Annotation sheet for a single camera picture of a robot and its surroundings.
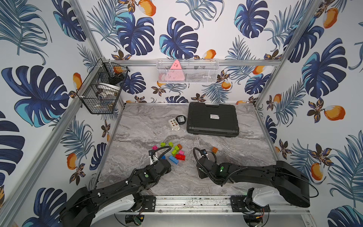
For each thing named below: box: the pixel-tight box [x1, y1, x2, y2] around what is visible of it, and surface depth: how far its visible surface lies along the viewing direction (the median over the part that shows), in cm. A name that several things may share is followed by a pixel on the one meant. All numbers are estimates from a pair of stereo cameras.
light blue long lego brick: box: [169, 155, 179, 165], surface depth 90 cm
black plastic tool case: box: [186, 102, 240, 138], surface depth 105 cm
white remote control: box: [168, 117, 180, 128], surface depth 107 cm
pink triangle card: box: [164, 59, 186, 81], surface depth 92 cm
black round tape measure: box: [175, 114, 187, 125], surface depth 112 cm
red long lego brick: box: [174, 154, 186, 161], surface depth 91 cm
